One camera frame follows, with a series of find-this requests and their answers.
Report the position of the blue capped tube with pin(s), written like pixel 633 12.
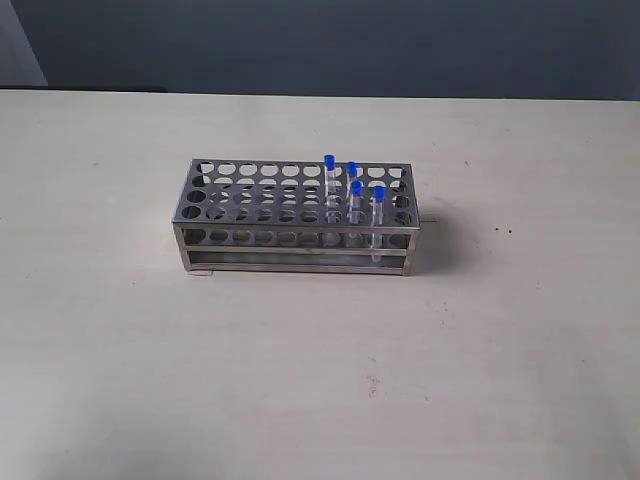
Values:
pixel 331 197
pixel 379 193
pixel 351 176
pixel 355 203

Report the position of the stainless steel test tube rack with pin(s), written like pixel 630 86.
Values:
pixel 252 215

